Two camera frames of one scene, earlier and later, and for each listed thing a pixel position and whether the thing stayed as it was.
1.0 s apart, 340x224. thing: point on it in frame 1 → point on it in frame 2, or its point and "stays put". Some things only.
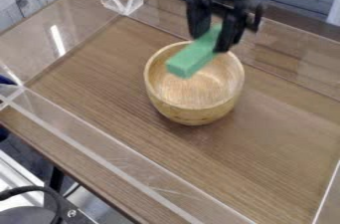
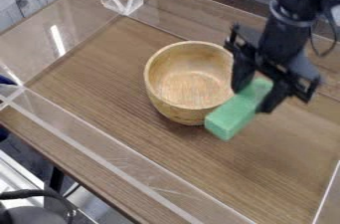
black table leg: x=56 y=179 stays put
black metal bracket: x=71 y=214 stays put
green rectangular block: x=188 y=61 → x=225 y=119
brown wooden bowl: x=196 y=100 stays put
